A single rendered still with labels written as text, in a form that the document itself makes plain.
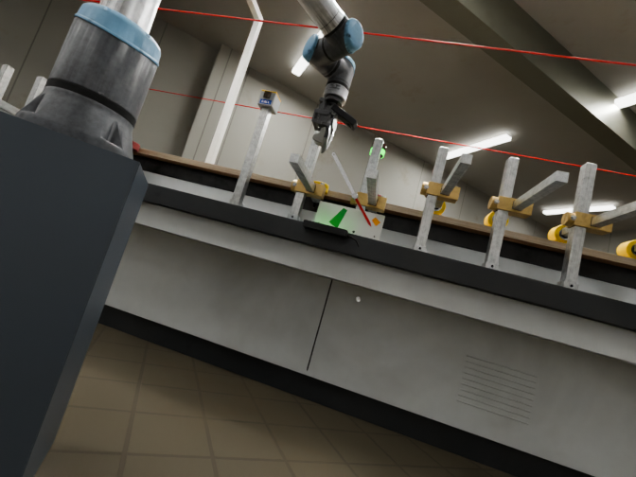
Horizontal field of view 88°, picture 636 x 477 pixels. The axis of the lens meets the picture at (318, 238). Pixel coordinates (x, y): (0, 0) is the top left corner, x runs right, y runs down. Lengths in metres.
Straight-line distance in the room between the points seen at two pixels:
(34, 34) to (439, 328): 5.46
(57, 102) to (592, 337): 1.55
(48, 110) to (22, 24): 5.08
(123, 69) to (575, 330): 1.45
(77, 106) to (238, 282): 1.05
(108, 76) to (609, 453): 1.87
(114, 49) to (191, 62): 4.81
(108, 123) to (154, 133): 4.44
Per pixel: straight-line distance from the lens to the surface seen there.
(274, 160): 5.34
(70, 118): 0.72
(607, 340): 1.47
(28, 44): 5.70
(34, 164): 0.68
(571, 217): 1.43
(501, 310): 1.33
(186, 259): 1.71
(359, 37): 1.25
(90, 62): 0.77
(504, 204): 1.36
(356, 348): 1.47
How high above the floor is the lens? 0.48
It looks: 8 degrees up
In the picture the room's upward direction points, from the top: 16 degrees clockwise
